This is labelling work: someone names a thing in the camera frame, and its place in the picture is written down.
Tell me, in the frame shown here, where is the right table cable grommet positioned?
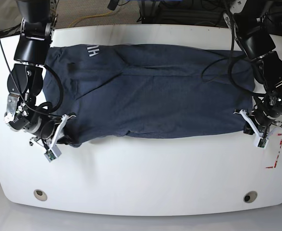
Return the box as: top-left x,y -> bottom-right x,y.
243,191 -> 257,204

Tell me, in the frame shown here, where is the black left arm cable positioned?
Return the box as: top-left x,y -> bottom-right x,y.
201,0 -> 266,97

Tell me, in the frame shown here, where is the left table cable grommet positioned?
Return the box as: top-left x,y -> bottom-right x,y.
34,190 -> 48,202

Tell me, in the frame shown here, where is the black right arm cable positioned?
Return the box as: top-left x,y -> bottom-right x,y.
0,0 -> 64,116

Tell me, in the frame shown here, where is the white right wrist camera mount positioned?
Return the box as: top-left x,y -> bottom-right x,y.
29,113 -> 77,163

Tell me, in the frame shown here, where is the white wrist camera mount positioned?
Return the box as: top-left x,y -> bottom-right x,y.
29,113 -> 77,163
233,109 -> 282,149

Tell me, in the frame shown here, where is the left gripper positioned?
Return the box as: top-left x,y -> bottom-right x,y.
243,81 -> 282,135

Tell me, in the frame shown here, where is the table cable grommet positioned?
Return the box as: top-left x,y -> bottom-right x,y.
34,190 -> 48,202
243,191 -> 257,204

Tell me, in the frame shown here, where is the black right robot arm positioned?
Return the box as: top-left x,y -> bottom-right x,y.
4,0 -> 64,149

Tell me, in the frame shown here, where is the red tape rectangle marking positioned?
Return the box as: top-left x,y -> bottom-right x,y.
264,131 -> 282,169

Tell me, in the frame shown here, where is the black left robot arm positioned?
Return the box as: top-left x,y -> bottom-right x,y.
223,0 -> 282,135

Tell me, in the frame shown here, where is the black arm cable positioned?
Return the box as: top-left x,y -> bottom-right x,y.
0,0 -> 64,116
201,0 -> 266,97

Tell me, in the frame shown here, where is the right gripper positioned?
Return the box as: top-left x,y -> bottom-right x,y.
4,93 -> 74,145

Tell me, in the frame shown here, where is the dark blue T-shirt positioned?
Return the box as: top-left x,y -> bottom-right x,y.
46,44 -> 253,147

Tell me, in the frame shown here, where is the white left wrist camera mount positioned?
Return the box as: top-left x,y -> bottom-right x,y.
233,109 -> 282,149

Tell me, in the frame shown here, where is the yellow cable on floor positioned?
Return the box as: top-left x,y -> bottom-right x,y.
70,9 -> 111,28

